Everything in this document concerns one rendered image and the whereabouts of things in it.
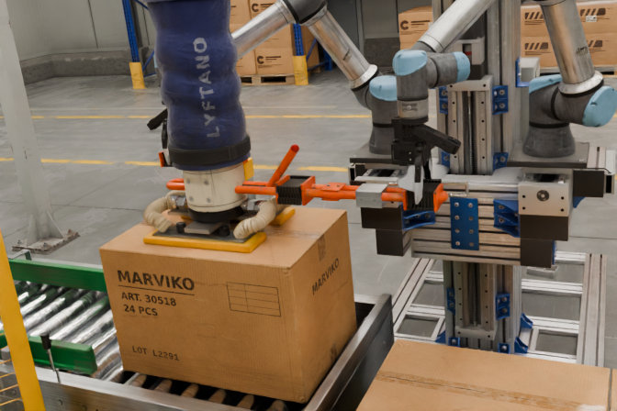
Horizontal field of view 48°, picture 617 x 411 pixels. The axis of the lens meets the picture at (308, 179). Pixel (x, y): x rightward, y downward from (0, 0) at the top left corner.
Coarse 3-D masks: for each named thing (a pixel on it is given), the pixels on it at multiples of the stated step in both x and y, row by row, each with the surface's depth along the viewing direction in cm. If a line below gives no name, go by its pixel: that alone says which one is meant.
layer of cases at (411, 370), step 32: (416, 352) 203; (448, 352) 201; (480, 352) 200; (384, 384) 190; (416, 384) 188; (448, 384) 187; (480, 384) 185; (512, 384) 184; (544, 384) 183; (576, 384) 181; (608, 384) 180
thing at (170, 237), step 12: (156, 228) 200; (168, 228) 197; (180, 228) 193; (228, 228) 188; (144, 240) 194; (156, 240) 193; (168, 240) 191; (180, 240) 190; (192, 240) 188; (204, 240) 188; (216, 240) 186; (228, 240) 185; (240, 240) 184; (252, 240) 184
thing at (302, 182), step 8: (288, 176) 190; (296, 176) 190; (304, 176) 189; (312, 176) 187; (280, 184) 186; (288, 184) 186; (296, 184) 185; (304, 184) 182; (280, 192) 183; (288, 192) 182; (296, 192) 181; (304, 192) 182; (280, 200) 184; (288, 200) 183; (296, 200) 182; (304, 200) 182
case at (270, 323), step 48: (288, 240) 187; (336, 240) 199; (144, 288) 194; (192, 288) 186; (240, 288) 180; (288, 288) 174; (336, 288) 200; (144, 336) 200; (192, 336) 192; (240, 336) 185; (288, 336) 178; (336, 336) 202; (240, 384) 191; (288, 384) 184
